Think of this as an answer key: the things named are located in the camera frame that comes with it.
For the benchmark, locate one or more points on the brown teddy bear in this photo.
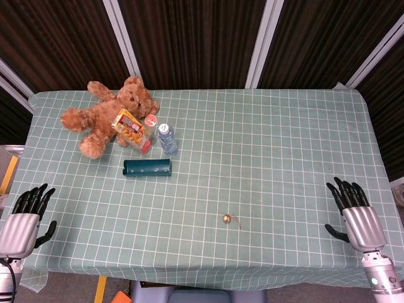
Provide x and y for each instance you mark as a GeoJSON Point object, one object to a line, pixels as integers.
{"type": "Point", "coordinates": [104, 120]}

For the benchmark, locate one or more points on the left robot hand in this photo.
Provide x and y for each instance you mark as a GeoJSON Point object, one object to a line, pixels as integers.
{"type": "Point", "coordinates": [17, 225]}

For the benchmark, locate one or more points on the green checkered tablecloth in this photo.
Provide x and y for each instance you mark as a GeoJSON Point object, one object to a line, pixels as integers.
{"type": "Point", "coordinates": [221, 151]}

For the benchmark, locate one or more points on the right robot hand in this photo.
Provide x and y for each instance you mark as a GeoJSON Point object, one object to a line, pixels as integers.
{"type": "Point", "coordinates": [363, 225]}

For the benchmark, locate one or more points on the yellow snack box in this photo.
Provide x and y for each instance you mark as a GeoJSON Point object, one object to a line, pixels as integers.
{"type": "Point", "coordinates": [128, 128]}

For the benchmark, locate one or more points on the dark teal cylinder case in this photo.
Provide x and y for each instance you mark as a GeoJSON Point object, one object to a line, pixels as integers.
{"type": "Point", "coordinates": [146, 167]}

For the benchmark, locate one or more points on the white box with yellow edge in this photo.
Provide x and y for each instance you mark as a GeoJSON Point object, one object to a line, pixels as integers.
{"type": "Point", "coordinates": [9, 167]}

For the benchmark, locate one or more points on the clear bottle with red cap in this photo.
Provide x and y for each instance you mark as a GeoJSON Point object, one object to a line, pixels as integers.
{"type": "Point", "coordinates": [148, 135]}

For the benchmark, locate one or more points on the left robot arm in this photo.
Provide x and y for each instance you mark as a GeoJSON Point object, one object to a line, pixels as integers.
{"type": "Point", "coordinates": [7, 277]}

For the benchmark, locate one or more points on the small golden bell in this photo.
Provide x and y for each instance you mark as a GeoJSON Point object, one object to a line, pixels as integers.
{"type": "Point", "coordinates": [227, 218]}

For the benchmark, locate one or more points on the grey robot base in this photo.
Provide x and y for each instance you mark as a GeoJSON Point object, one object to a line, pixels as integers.
{"type": "Point", "coordinates": [195, 293]}

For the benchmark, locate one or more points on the orange object on floor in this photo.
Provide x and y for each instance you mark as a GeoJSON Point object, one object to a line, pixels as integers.
{"type": "Point", "coordinates": [121, 297]}

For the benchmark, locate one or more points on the white object at table edge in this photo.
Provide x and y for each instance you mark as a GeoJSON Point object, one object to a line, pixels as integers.
{"type": "Point", "coordinates": [398, 193]}

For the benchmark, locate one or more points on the clear water bottle white cap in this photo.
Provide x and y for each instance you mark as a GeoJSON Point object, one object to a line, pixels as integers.
{"type": "Point", "coordinates": [167, 139]}

